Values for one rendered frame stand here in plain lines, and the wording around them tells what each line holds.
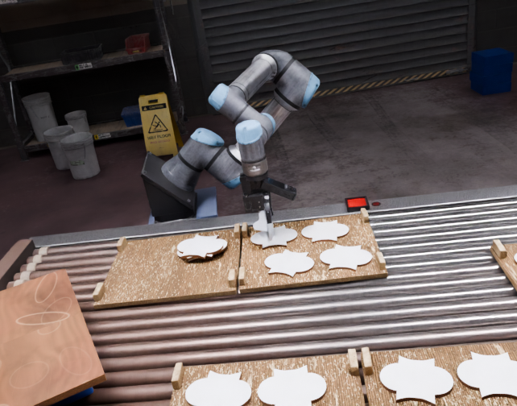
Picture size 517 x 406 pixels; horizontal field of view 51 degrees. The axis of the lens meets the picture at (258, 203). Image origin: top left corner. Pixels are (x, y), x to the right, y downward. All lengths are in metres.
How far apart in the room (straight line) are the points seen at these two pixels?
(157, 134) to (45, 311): 3.89
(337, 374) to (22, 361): 0.69
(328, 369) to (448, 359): 0.25
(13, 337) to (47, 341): 0.10
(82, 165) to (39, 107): 1.16
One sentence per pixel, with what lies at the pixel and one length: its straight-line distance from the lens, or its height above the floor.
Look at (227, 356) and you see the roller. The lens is 1.34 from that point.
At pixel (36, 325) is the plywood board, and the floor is 1.04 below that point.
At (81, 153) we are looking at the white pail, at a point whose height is 0.25.
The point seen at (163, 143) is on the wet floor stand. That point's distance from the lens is 5.22.
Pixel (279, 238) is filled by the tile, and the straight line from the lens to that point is 1.69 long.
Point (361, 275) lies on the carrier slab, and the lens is 1.50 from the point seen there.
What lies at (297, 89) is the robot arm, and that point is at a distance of 1.94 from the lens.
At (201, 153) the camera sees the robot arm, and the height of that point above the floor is 1.10.
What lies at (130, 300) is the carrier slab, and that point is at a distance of 1.58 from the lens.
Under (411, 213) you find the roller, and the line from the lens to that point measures 1.84.
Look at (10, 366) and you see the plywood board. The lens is 1.34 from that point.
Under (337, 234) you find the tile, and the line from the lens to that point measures 1.68.
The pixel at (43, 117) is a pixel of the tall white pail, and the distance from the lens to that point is 6.19.
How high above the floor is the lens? 1.80
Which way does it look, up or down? 26 degrees down
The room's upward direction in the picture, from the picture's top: 9 degrees counter-clockwise
